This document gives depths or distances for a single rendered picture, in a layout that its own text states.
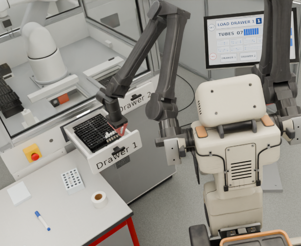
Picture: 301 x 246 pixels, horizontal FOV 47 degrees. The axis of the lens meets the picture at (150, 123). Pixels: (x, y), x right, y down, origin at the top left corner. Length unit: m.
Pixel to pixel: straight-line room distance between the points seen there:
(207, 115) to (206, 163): 0.16
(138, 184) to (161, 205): 0.23
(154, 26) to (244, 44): 0.85
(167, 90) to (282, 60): 0.41
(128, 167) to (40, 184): 0.68
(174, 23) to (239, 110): 0.40
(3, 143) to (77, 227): 0.57
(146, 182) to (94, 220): 0.96
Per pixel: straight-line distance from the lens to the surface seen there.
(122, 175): 2.33
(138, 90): 2.03
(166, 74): 1.26
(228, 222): 1.51
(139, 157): 2.32
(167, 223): 2.46
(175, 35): 1.28
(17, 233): 1.72
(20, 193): 1.86
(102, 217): 1.61
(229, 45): 2.09
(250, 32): 2.11
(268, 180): 2.64
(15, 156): 1.90
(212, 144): 1.13
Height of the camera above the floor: 2.00
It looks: 38 degrees down
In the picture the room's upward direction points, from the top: 11 degrees counter-clockwise
